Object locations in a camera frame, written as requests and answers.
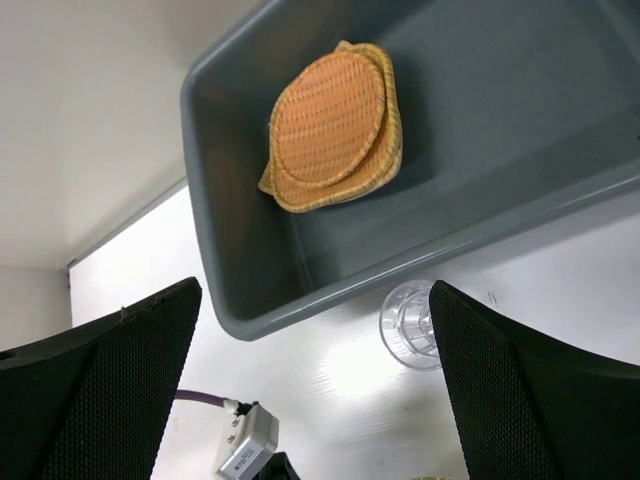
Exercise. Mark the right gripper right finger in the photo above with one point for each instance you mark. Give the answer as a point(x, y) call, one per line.
point(528, 406)

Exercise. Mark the rounded square woven dish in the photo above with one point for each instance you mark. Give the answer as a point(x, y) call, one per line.
point(380, 164)

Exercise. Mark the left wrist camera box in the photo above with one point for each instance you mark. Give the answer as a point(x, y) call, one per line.
point(248, 444)

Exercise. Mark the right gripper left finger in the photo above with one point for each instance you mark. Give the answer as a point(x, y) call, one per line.
point(92, 402)

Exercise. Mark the round orange woven dish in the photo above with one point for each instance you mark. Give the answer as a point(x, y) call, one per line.
point(326, 120)

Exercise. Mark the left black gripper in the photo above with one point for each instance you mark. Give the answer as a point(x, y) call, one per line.
point(278, 467)

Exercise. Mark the clear plastic cup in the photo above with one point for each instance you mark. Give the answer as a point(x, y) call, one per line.
point(406, 326)

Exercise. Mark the grey plastic bin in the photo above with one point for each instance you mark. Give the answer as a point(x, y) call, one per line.
point(514, 113)

